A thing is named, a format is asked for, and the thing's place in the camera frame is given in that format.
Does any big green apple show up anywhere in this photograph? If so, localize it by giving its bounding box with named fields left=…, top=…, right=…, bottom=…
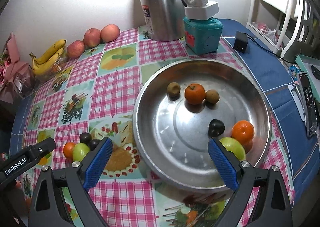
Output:
left=72, top=143, right=90, bottom=161

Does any large orange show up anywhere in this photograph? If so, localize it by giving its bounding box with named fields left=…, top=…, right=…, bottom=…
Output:
left=231, top=120, right=254, bottom=145

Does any dark plum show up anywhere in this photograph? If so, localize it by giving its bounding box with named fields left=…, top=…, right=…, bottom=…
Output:
left=79, top=132, right=92, bottom=145
left=88, top=139, right=100, bottom=151
left=208, top=119, right=225, bottom=138

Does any small tangerine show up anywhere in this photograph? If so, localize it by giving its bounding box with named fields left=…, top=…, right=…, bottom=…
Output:
left=63, top=142, right=75, bottom=160
left=184, top=83, right=206, bottom=105

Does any pink flower bouquet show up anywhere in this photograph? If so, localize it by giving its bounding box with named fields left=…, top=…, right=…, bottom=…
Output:
left=1, top=33, right=35, bottom=104

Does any yellow banana bunch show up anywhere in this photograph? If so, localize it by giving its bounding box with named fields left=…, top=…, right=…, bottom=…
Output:
left=29, top=39, right=67, bottom=76

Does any pink checkered fruit tablecloth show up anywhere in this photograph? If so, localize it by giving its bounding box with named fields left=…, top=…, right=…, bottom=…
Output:
left=21, top=25, right=296, bottom=227

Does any black smartphone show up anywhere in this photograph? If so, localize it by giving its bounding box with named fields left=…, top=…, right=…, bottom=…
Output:
left=297, top=72, right=318, bottom=138

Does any left red apple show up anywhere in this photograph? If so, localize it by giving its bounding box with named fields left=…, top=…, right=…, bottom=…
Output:
left=67, top=40, right=86, bottom=59

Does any red apple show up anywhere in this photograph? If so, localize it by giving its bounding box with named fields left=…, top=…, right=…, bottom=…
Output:
left=67, top=40, right=86, bottom=59
left=83, top=28, right=101, bottom=48
left=100, top=24, right=120, bottom=43

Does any large steel basin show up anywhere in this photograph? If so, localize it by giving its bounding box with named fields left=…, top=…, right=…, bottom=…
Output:
left=133, top=59, right=272, bottom=193

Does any blue table cover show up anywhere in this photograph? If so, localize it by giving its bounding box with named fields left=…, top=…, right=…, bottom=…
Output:
left=9, top=19, right=319, bottom=201

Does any teal cardboard box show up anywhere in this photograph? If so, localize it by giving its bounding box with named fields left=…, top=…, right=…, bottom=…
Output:
left=296, top=54, right=320, bottom=101

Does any middle red apple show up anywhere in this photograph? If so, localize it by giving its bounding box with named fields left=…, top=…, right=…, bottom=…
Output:
left=83, top=28, right=101, bottom=48

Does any right red apple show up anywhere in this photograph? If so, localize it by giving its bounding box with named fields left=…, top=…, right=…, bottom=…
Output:
left=100, top=24, right=120, bottom=43

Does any black charger plug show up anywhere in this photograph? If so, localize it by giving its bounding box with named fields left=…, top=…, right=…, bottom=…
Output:
left=233, top=31, right=248, bottom=53

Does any white plastic chair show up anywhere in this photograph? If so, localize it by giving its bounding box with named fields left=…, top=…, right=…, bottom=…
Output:
left=280, top=0, right=319, bottom=65

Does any teal knitted box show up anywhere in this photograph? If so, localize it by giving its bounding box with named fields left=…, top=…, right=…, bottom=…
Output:
left=183, top=17, right=223, bottom=55

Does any white shelf rack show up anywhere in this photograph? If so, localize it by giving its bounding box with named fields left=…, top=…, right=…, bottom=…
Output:
left=246, top=0, right=302, bottom=56

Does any white power adapter block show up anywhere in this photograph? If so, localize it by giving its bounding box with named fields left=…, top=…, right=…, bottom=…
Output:
left=184, top=0, right=219, bottom=21

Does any black charger cable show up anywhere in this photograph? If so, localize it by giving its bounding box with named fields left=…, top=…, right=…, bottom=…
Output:
left=246, top=35, right=297, bottom=65

